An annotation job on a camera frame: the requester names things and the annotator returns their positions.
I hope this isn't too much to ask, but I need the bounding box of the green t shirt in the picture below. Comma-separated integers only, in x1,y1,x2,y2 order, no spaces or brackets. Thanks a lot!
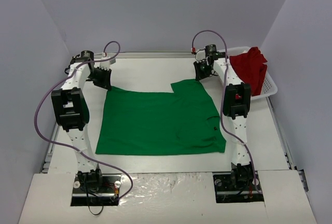
95,79,226,156

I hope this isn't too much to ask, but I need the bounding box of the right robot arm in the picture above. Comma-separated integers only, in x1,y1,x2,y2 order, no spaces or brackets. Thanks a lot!
191,45,253,189

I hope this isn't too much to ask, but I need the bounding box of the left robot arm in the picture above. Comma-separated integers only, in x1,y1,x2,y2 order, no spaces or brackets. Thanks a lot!
51,50,112,192

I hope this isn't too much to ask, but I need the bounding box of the red t shirt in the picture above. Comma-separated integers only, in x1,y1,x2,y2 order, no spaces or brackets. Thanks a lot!
230,47,268,96

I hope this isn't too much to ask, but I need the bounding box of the white plastic basket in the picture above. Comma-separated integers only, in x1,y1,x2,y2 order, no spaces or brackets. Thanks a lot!
213,46,278,101

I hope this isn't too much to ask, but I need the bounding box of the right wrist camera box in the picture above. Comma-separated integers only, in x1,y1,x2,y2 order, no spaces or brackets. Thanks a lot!
191,48,205,61

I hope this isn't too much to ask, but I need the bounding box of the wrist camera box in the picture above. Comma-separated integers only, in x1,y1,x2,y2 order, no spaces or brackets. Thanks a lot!
191,48,205,61
99,56,116,71

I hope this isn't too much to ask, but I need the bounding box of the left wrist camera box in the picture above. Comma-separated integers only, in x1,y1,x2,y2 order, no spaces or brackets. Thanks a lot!
99,56,116,71

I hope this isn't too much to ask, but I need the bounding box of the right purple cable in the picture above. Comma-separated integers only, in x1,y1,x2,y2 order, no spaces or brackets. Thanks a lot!
191,29,261,193

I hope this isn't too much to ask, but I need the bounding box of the purple cable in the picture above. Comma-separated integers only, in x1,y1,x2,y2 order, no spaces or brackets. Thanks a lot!
34,41,133,199
191,29,261,193

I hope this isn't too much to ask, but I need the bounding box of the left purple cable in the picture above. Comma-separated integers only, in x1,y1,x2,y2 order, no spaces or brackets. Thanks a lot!
34,41,133,199

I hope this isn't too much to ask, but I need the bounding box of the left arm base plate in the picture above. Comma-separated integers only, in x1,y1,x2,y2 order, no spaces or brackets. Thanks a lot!
71,174,121,206

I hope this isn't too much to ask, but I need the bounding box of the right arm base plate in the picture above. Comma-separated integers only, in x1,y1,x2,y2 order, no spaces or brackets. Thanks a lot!
213,172,264,203

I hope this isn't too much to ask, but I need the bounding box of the thin black cable loop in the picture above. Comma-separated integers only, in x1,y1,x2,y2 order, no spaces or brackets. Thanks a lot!
87,190,104,215

